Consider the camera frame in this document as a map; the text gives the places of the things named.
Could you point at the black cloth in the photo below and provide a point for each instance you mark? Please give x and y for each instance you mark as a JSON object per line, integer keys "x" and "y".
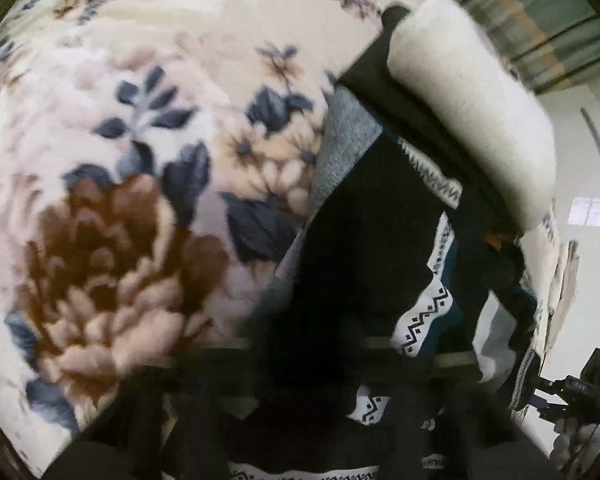
{"x": 380, "y": 85}

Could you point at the white grey garment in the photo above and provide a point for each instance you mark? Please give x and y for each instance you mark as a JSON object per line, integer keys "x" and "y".
{"x": 495, "y": 340}

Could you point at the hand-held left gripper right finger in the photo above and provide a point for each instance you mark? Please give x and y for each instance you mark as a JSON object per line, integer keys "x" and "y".
{"x": 447, "y": 410}

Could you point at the grey cloth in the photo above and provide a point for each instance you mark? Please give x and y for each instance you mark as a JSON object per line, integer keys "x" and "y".
{"x": 342, "y": 145}

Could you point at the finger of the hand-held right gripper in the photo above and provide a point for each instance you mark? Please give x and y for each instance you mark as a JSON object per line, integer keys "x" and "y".
{"x": 541, "y": 394}

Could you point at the floral fleece blanket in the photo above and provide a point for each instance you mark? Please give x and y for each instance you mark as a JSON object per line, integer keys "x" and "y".
{"x": 130, "y": 160}

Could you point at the dark patterned knit sweater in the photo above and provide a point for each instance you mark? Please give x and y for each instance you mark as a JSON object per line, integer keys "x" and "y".
{"x": 360, "y": 270}

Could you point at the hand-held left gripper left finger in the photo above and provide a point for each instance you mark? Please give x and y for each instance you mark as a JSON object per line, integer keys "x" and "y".
{"x": 200, "y": 410}

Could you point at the person's right hand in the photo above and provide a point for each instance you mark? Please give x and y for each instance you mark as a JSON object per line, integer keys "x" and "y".
{"x": 572, "y": 442}

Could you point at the white fluffy folded garment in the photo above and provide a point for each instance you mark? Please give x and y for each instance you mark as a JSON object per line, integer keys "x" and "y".
{"x": 470, "y": 100}

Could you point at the striped curtain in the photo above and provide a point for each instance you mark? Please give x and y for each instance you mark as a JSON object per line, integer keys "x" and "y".
{"x": 540, "y": 15}

